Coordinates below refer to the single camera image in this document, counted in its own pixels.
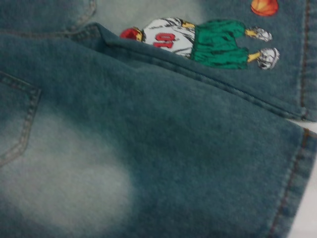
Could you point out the blue denim shorts with cartoon print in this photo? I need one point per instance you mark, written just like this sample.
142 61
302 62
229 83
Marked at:
138 138

